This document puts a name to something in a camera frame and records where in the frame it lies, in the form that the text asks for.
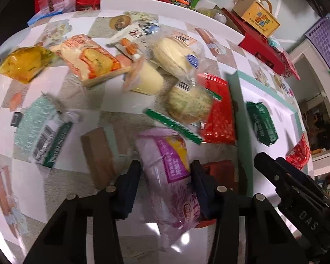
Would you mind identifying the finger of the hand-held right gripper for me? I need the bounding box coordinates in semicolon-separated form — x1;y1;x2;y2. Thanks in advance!
276;157;330;207
254;152;330;253

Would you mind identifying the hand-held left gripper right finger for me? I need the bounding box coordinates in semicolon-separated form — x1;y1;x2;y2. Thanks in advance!
190;159;308;264

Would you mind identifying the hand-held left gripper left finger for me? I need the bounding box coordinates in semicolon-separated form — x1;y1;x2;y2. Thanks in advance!
23;159;142;264

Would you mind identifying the purple snack packet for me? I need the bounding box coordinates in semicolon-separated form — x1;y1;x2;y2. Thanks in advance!
135;128;207;252

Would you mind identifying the white tray with teal rim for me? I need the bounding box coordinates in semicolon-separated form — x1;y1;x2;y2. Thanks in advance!
227;71;314;198

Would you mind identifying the red patterned snack packet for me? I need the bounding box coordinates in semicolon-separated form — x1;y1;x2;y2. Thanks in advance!
196;73;237;146

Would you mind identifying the greenish round pastry packet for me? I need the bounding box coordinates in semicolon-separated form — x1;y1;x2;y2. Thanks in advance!
144;80;223;145

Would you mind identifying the light green snack packet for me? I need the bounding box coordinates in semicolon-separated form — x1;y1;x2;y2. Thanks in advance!
14;93;84;169

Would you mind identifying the pale yellow cake packet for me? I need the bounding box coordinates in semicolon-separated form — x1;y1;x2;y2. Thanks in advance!
124;56;165;96

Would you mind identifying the pale round pastry packet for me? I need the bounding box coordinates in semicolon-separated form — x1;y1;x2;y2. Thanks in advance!
151;31;205;77

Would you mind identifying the small red snack packet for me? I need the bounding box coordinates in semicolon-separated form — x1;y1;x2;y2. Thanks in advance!
286;133;311;170

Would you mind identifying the dark green snack packet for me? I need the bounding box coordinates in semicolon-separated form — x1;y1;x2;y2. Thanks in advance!
246;101;279;146

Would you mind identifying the checkered printed tablecloth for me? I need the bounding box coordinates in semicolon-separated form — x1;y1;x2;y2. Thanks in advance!
0;8;314;264

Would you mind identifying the white cabinet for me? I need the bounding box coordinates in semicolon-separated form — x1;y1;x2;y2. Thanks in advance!
287;38;330;176

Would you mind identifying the light blue packet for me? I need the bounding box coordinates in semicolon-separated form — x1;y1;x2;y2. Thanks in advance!
268;36;281;50

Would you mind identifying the orange cream snack packet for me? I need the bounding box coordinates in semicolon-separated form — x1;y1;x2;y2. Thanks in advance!
50;34;131;88

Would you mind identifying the red gift box with cutouts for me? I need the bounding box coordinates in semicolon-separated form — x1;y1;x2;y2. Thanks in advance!
223;7;293;76

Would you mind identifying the purple perforated basket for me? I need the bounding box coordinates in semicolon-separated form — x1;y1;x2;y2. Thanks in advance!
305;14;330;70

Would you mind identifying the white packet with orange print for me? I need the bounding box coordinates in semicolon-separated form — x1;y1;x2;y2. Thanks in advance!
107;20;161;58

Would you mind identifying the yellow snack packet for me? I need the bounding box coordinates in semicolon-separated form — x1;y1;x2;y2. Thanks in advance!
0;46;59;83

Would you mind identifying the clear plastic bottle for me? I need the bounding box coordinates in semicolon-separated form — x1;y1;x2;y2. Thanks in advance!
198;7;227;24

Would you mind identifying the blue and white box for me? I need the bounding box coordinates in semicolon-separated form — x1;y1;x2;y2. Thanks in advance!
27;9;64;27

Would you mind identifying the yellow gift box with handle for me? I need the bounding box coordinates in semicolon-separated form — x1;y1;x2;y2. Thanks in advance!
231;0;281;37

